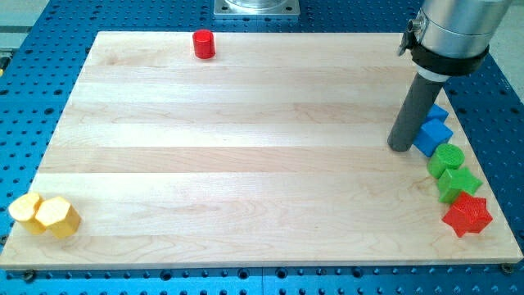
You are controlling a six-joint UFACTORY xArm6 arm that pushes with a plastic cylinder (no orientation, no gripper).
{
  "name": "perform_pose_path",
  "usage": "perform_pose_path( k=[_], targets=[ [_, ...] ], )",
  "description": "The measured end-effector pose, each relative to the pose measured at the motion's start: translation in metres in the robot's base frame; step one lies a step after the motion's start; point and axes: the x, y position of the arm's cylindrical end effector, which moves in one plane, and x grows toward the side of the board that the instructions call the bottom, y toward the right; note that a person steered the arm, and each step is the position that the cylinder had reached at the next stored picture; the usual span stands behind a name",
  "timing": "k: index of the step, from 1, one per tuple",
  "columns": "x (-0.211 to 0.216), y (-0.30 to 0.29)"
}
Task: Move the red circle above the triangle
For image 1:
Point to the green cylinder block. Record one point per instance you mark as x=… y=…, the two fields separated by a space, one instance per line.
x=446 y=156

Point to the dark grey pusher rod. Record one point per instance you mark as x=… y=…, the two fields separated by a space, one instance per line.
x=419 y=99

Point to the light wooden board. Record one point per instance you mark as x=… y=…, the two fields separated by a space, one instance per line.
x=272 y=153

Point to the blue cube block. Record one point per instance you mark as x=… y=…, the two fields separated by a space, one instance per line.
x=431 y=135

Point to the red cylinder block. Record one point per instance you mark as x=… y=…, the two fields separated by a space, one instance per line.
x=203 y=43

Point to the red star block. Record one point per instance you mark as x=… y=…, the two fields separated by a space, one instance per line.
x=467 y=215

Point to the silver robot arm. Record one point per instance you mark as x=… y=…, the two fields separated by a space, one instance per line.
x=451 y=37

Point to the yellow hexagon block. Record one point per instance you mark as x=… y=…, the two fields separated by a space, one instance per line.
x=59 y=216

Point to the yellow heart block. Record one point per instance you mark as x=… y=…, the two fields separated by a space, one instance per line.
x=24 y=209

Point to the green star block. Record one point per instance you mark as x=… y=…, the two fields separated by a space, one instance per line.
x=452 y=182

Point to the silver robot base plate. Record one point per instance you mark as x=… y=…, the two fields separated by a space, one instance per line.
x=256 y=8

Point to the blue triangle block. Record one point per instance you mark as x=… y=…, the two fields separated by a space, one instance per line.
x=436 y=113

